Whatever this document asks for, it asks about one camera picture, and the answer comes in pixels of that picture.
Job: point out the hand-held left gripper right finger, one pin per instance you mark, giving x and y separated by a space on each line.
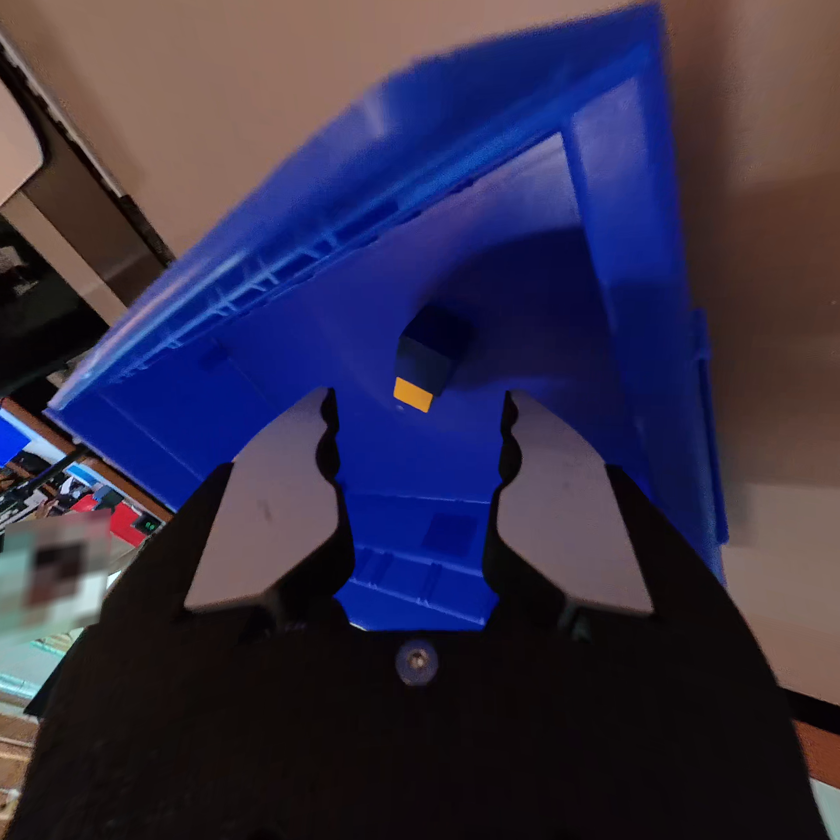
571 518

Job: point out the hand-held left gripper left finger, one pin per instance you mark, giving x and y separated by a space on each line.
256 518

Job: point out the blue and orange cube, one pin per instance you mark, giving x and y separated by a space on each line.
436 354

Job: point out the blue plastic bin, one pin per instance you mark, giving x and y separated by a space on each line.
525 295

